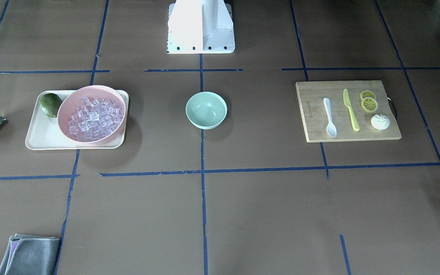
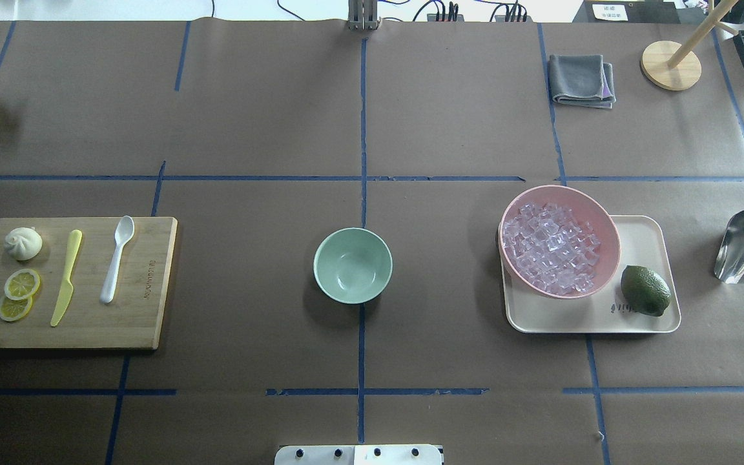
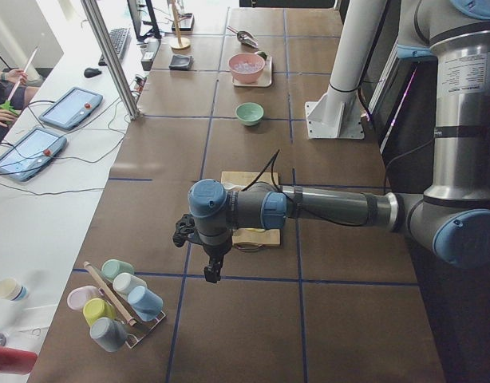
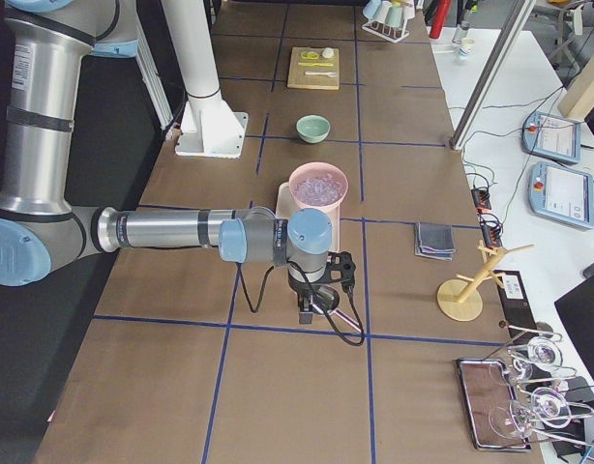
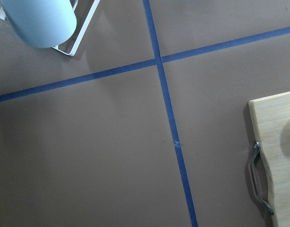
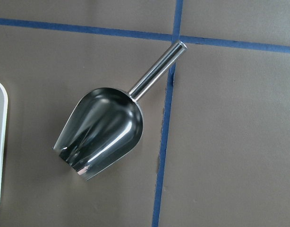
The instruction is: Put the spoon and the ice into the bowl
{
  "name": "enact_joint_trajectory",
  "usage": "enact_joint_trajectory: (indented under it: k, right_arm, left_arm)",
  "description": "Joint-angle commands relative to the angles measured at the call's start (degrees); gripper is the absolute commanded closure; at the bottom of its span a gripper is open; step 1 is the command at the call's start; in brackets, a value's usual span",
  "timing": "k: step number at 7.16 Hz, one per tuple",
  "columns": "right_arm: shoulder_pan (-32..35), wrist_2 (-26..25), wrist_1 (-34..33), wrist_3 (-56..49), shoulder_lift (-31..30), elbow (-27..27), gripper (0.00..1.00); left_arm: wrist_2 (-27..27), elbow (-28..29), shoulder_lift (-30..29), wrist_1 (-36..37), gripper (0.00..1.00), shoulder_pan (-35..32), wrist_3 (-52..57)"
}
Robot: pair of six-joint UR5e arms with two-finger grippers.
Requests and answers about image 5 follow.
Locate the long blue tape strip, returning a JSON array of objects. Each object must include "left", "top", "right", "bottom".
[{"left": 143, "top": 0, "right": 198, "bottom": 227}]

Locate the wooden cutting board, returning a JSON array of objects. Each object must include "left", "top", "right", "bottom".
[{"left": 248, "top": 91, "right": 290, "bottom": 227}]

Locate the light blue cup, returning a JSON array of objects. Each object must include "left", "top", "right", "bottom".
[{"left": 0, "top": 0, "right": 77, "bottom": 48}]

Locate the crossing blue tape strip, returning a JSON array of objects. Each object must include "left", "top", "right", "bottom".
[{"left": 0, "top": 27, "right": 290, "bottom": 102}]

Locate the metal board handle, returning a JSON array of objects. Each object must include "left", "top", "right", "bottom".
[{"left": 249, "top": 140, "right": 274, "bottom": 216}]

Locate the white wire rack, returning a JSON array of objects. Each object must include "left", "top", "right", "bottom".
[{"left": 0, "top": 0, "right": 100, "bottom": 57}]

